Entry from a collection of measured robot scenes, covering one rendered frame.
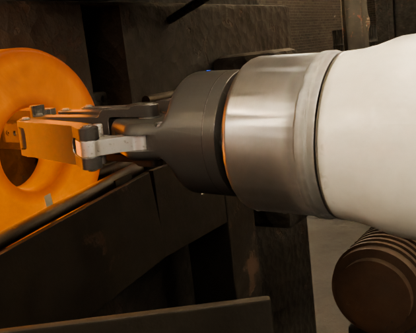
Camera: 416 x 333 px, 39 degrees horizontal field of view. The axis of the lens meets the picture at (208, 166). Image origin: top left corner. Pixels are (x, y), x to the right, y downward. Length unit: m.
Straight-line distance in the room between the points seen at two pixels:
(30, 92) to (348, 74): 0.26
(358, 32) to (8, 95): 9.09
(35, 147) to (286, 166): 0.18
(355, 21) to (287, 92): 9.19
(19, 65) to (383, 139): 0.29
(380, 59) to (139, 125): 0.14
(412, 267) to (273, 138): 0.53
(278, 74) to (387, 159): 0.08
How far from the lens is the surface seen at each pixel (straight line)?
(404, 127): 0.26
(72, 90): 0.50
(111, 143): 0.34
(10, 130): 0.45
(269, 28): 0.98
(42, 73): 0.47
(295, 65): 0.31
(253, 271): 0.70
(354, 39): 9.48
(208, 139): 0.32
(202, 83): 0.34
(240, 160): 0.30
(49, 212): 0.46
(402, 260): 0.80
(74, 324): 0.20
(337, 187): 0.29
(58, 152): 0.38
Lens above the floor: 0.80
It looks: 11 degrees down
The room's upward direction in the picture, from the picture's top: 7 degrees counter-clockwise
